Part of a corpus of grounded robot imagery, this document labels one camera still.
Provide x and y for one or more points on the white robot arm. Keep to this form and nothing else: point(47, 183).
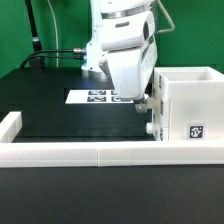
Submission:
point(110, 9)

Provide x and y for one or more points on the marker tag sheet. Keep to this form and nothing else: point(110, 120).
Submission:
point(94, 97)

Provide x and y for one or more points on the white drawer cabinet box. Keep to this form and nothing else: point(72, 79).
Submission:
point(193, 100)

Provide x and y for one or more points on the black pole stand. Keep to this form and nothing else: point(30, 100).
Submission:
point(37, 62)

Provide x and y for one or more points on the white front drawer tray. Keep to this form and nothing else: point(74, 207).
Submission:
point(157, 132)

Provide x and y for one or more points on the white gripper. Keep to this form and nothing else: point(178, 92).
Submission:
point(129, 55)

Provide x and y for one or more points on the white U-shaped border frame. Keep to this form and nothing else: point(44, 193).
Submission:
point(101, 154)

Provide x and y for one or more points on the white drawer tray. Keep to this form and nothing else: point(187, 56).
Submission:
point(155, 102)
point(157, 132)

